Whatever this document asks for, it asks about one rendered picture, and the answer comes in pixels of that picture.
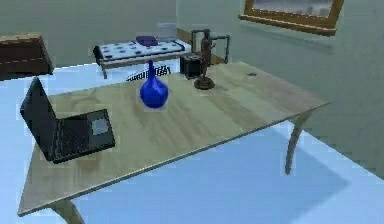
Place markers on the blue vase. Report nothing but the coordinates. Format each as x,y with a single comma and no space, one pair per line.
153,91

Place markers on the brown statue figure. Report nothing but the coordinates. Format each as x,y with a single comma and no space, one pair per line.
205,56

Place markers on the light wooden table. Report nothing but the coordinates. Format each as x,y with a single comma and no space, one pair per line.
206,120

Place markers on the black box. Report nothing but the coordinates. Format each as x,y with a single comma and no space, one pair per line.
190,66

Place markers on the bed with dotted cover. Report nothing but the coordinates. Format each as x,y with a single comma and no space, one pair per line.
140,51

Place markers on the purple pillow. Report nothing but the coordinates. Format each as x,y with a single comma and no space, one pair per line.
146,40

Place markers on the black laptop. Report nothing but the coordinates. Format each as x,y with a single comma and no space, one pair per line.
66,133

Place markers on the wooden framed picture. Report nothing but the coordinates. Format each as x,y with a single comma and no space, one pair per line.
293,15

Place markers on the dark brown wooden dresser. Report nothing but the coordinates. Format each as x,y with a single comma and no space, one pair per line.
23,55

